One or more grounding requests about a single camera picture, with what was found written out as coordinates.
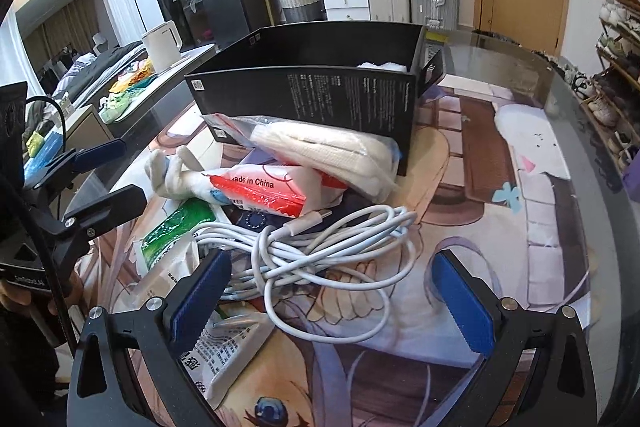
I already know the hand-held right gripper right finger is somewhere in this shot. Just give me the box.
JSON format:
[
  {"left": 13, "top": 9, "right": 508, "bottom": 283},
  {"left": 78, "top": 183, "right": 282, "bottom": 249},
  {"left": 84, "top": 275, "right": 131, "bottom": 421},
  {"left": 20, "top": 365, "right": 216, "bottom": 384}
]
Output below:
[{"left": 431, "top": 249, "right": 598, "bottom": 427}]

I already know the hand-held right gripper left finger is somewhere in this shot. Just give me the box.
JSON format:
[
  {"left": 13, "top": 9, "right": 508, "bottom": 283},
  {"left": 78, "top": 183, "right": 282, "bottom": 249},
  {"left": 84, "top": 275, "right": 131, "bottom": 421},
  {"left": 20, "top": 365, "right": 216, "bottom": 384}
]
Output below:
[{"left": 67, "top": 249, "right": 233, "bottom": 427}]

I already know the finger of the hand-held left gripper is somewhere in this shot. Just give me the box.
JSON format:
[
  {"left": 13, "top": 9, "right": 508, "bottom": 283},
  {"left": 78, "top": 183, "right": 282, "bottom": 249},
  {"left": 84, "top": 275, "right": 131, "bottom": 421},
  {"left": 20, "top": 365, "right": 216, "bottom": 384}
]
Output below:
[
  {"left": 30, "top": 184, "right": 149, "bottom": 260},
  {"left": 22, "top": 138, "right": 127, "bottom": 194}
]

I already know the white plush toy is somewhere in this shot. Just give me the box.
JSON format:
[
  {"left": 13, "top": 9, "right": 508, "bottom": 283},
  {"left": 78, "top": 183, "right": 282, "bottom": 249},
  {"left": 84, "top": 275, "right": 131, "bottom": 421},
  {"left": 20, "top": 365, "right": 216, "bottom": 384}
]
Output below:
[{"left": 144, "top": 146, "right": 236, "bottom": 202}]

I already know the green white packet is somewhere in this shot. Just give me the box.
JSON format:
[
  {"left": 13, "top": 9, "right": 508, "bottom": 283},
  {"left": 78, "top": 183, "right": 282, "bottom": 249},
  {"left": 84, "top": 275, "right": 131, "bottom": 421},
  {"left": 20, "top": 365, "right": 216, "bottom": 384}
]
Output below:
[{"left": 131, "top": 197, "right": 216, "bottom": 308}]

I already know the white printed plastic packet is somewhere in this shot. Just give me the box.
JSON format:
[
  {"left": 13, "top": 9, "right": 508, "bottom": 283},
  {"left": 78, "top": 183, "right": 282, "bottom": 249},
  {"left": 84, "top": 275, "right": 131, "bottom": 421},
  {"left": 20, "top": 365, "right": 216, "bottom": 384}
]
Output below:
[{"left": 192, "top": 309, "right": 276, "bottom": 410}]

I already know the red white tissue packet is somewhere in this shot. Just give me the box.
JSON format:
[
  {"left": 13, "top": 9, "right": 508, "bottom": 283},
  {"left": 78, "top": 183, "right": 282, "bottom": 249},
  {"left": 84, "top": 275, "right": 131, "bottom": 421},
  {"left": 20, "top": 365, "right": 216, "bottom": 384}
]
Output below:
[{"left": 207, "top": 163, "right": 346, "bottom": 219}]

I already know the white charging cable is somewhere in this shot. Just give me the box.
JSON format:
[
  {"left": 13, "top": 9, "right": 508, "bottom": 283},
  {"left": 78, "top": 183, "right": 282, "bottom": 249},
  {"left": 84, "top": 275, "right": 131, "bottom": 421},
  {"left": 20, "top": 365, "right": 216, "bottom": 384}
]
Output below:
[{"left": 192, "top": 204, "right": 418, "bottom": 350}]

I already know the bagged white rope coil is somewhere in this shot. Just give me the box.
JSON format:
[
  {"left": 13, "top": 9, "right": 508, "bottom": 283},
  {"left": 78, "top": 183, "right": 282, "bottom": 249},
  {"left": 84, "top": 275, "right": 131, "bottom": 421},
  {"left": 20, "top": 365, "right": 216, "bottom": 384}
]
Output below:
[{"left": 202, "top": 113, "right": 403, "bottom": 202}]

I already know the black cardboard box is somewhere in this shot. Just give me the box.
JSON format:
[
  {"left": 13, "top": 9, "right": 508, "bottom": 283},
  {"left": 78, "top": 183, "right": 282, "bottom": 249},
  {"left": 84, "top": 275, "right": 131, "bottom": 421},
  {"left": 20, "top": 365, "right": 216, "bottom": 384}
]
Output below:
[{"left": 184, "top": 21, "right": 445, "bottom": 178}]

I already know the person's left hand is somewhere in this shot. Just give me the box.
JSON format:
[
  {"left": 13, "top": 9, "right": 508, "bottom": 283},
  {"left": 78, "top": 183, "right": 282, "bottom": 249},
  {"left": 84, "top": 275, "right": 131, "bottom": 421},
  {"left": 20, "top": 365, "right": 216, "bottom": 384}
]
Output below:
[{"left": 0, "top": 272, "right": 83, "bottom": 323}]

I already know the beige side cabinet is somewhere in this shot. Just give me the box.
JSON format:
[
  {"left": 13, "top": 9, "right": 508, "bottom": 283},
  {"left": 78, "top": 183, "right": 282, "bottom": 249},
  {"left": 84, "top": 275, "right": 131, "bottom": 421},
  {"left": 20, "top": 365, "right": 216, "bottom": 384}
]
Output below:
[{"left": 65, "top": 104, "right": 116, "bottom": 152}]

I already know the light blue packet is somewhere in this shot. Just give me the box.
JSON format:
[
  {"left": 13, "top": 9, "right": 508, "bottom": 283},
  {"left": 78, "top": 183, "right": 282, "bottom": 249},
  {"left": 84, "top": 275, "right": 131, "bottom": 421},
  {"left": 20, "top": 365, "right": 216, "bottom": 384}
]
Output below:
[{"left": 22, "top": 144, "right": 63, "bottom": 180}]

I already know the pile of colourful snack packets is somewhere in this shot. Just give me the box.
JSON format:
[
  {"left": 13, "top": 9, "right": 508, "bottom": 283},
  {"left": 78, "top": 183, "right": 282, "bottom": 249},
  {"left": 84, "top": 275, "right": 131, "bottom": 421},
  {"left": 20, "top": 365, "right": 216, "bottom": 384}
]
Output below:
[{"left": 99, "top": 57, "right": 157, "bottom": 124}]

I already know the bed with dark bedding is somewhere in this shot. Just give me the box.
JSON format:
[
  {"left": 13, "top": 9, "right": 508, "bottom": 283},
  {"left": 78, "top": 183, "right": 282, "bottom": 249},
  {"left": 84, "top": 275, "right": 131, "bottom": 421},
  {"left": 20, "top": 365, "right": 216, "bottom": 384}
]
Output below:
[{"left": 37, "top": 42, "right": 146, "bottom": 108}]

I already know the dark blue booklet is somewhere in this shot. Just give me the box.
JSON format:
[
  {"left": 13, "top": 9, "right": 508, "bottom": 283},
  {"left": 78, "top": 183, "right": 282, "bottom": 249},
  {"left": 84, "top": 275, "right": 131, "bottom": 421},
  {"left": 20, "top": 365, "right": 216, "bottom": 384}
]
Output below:
[{"left": 227, "top": 204, "right": 291, "bottom": 238}]

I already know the brown curtain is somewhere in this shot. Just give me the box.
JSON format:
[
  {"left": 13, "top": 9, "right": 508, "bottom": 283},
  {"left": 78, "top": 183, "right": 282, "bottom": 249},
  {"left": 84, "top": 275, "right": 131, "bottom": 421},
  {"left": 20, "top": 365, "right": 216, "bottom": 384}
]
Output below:
[{"left": 22, "top": 0, "right": 101, "bottom": 68}]

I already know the white electric kettle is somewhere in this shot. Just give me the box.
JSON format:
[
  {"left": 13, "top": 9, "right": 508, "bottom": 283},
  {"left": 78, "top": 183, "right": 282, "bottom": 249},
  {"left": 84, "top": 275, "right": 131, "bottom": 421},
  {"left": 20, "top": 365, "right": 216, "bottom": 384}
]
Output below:
[{"left": 141, "top": 20, "right": 181, "bottom": 72}]

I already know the printed cartoon table mat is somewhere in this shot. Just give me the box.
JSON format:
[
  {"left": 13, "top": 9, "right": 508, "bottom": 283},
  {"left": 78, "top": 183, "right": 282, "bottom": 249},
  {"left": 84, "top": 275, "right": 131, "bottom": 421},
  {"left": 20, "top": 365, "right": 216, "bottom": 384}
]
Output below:
[{"left": 85, "top": 72, "right": 593, "bottom": 427}]

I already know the white low cabinet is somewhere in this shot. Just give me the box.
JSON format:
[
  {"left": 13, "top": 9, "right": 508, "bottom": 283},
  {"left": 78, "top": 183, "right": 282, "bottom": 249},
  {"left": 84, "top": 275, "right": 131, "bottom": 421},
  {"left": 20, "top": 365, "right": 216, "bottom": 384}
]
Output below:
[{"left": 60, "top": 41, "right": 217, "bottom": 142}]

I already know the grey white laundry basket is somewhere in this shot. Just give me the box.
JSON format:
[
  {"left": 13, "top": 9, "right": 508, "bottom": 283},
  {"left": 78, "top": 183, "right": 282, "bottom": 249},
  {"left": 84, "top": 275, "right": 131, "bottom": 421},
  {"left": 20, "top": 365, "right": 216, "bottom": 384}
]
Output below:
[{"left": 277, "top": 0, "right": 321, "bottom": 25}]

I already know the pile of shoes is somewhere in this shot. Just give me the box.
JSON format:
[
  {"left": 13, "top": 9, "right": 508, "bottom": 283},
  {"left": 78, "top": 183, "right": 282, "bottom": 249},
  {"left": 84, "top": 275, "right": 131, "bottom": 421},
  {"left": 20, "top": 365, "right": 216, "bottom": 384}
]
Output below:
[{"left": 547, "top": 54, "right": 598, "bottom": 100}]

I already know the white fluffy cloth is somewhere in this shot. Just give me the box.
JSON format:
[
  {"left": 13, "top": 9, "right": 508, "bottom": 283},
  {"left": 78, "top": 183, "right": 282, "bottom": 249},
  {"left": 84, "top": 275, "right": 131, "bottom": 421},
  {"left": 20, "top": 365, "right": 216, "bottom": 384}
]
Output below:
[{"left": 356, "top": 59, "right": 408, "bottom": 72}]

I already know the wooden shoe rack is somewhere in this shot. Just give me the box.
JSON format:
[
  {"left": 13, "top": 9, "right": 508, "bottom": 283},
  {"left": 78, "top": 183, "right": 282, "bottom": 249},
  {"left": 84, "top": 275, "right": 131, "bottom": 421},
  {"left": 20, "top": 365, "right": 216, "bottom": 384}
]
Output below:
[{"left": 582, "top": 0, "right": 640, "bottom": 178}]

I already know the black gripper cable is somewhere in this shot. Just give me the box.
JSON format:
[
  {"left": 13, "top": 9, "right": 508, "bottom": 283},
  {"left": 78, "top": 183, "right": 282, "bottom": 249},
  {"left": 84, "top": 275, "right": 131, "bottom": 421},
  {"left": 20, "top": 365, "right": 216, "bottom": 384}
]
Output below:
[{"left": 24, "top": 96, "right": 68, "bottom": 158}]

